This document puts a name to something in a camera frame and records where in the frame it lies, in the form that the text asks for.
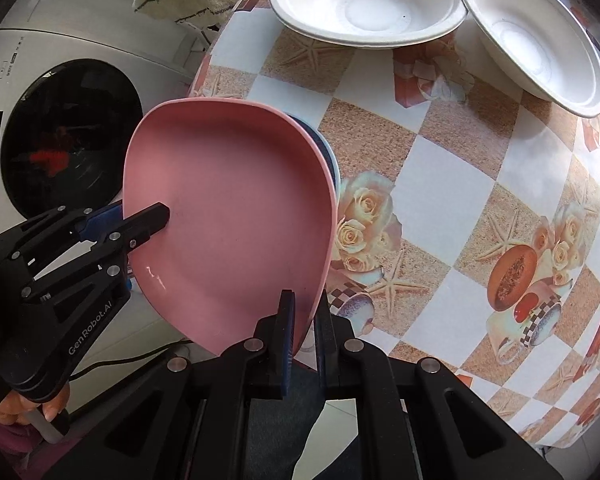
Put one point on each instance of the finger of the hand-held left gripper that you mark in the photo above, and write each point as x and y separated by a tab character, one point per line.
145	220
102	220

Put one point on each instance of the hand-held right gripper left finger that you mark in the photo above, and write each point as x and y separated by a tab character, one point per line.
286	342

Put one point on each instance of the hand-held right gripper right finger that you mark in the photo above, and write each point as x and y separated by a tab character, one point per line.
323	355

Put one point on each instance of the pink plate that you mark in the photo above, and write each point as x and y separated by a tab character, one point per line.
230	200

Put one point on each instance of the person's left forearm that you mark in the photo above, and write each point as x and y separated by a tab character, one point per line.
5	452

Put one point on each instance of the person's left hand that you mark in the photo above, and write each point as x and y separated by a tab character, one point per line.
17	407

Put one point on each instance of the person's leg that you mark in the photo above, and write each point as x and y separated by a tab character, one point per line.
280	425

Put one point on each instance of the white washing machine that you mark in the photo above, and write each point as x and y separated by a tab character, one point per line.
80	35

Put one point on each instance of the blue plate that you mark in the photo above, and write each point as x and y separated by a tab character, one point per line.
330	160

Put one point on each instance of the checkered floral tablecloth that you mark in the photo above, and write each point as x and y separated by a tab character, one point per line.
430	185

